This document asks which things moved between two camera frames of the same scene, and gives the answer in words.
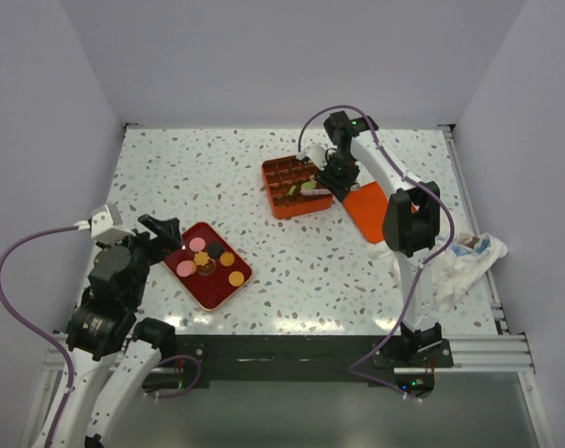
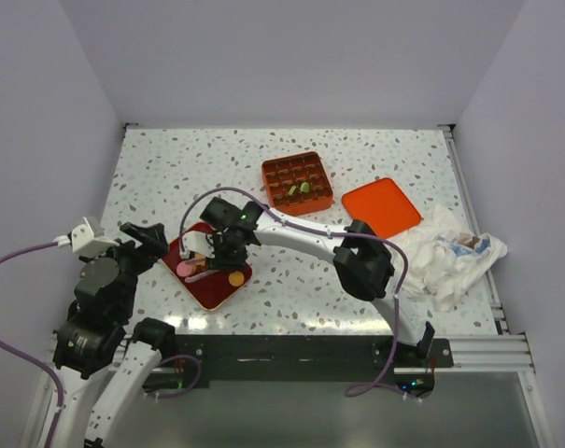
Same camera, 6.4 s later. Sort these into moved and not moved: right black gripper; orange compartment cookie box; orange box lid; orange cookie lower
Moved: right black gripper
Not moved: orange compartment cookie box; orange box lid; orange cookie lower
